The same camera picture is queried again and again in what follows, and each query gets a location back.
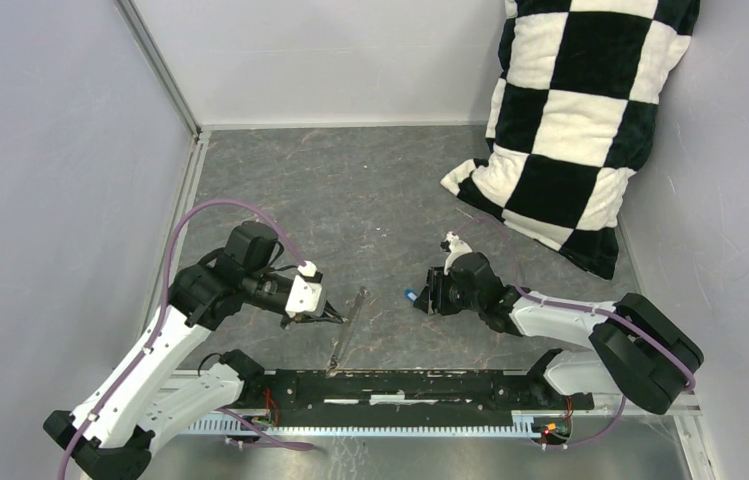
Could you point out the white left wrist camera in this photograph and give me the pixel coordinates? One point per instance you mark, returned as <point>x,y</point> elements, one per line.
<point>307,294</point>

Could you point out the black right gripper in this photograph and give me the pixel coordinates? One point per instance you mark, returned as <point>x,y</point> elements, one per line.
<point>433,299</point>

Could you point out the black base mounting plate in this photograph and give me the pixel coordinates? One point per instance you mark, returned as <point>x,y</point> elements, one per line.
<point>403,398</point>

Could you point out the aluminium frame rail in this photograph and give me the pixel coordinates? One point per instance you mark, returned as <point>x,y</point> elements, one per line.
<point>190,172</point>

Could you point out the black white checkered pillow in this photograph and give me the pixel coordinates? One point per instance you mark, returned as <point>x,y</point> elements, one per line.
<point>573,117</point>

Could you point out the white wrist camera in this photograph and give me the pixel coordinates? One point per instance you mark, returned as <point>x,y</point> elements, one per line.
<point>455,247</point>
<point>307,294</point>

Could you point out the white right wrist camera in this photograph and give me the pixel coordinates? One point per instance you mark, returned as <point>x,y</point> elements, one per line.
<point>455,247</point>

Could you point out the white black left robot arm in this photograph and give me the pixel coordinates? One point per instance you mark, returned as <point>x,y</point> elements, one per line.
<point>115,432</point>

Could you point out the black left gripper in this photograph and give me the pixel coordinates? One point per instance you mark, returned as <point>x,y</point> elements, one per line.
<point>287,320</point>

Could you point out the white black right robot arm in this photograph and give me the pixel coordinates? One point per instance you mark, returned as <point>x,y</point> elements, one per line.
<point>627,347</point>

